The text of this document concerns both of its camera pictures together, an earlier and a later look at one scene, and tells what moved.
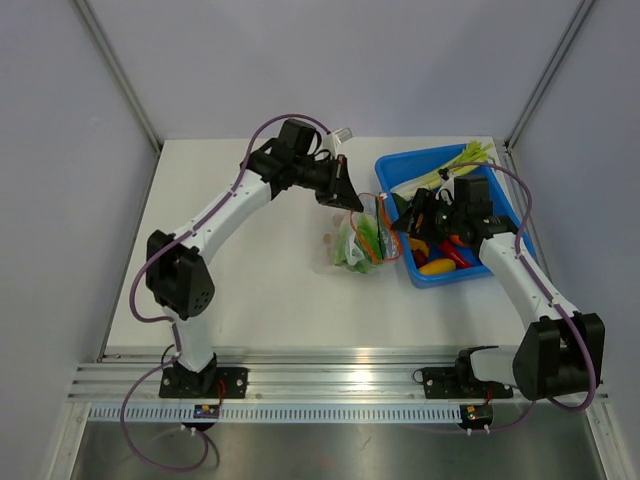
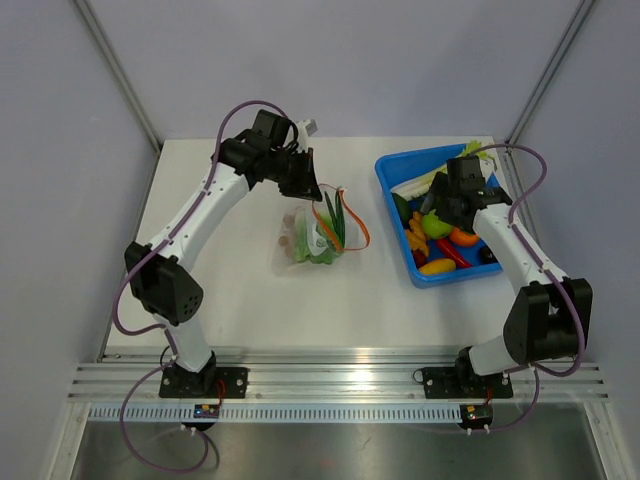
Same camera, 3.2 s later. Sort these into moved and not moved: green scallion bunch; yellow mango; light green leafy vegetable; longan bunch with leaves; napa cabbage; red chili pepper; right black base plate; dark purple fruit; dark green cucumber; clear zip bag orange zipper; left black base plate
Moved: clear zip bag orange zipper; napa cabbage; longan bunch with leaves; green scallion bunch
Not moved: light green leafy vegetable; yellow mango; right black base plate; dark green cucumber; left black base plate; dark purple fruit; red chili pepper
